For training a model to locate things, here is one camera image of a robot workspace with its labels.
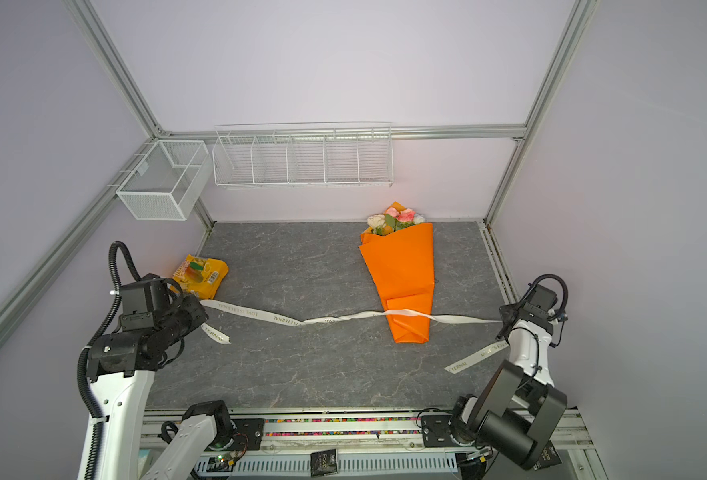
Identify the yellow snack bag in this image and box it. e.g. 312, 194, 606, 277
173, 255, 230, 300

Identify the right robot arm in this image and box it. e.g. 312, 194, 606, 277
449, 300, 567, 470

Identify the aluminium front rail frame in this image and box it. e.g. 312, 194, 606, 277
136, 407, 595, 480

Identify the black box right front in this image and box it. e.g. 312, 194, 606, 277
533, 442, 563, 470

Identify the white mesh box basket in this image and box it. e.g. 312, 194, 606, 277
117, 140, 214, 221

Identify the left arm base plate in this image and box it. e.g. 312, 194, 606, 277
208, 417, 266, 452

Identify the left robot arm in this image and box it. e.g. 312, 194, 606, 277
78, 294, 236, 479

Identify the black box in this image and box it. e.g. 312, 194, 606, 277
533, 442, 563, 470
310, 449, 340, 478

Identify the orange wrapping paper sheet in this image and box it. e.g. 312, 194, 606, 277
359, 202, 435, 344

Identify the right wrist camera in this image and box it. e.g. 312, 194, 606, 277
525, 284, 559, 311

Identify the cream fake rose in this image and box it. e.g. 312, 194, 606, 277
367, 214, 387, 235

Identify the white wire wall shelf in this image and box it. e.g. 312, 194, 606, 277
213, 122, 395, 187

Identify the white ribbon gold lettering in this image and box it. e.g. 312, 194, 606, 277
201, 299, 509, 374

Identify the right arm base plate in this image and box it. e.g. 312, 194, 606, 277
415, 411, 485, 448

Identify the white slotted cable duct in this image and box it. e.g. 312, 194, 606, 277
195, 452, 459, 479

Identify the dark pink fake rose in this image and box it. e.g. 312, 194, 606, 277
395, 208, 415, 224

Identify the black box centre front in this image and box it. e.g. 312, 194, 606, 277
310, 449, 340, 478

